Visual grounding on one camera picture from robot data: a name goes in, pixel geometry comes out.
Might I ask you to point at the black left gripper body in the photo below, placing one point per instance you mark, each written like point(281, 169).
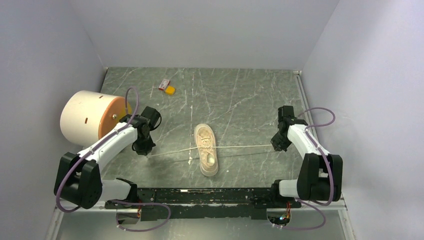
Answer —
point(143, 144)

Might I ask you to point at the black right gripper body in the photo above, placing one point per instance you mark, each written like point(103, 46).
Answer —
point(280, 141)

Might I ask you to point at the white shoelace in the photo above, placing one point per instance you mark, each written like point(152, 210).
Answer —
point(146, 158)

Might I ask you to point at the beige canvas sneaker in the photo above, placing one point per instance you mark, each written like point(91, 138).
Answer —
point(206, 144)

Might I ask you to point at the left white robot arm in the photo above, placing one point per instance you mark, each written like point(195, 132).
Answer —
point(78, 178)

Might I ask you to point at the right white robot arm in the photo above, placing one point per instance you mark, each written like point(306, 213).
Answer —
point(320, 176)

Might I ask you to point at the yellow small block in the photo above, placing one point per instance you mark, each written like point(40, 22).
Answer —
point(170, 90)

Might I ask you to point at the white orange cylinder drum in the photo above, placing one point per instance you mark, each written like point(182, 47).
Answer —
point(88, 116)

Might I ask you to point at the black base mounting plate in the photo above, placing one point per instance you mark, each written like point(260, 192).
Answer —
point(198, 203)

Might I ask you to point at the red white small box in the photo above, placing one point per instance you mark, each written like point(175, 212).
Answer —
point(164, 84)

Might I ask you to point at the aluminium frame rail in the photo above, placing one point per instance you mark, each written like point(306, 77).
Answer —
point(129, 194)

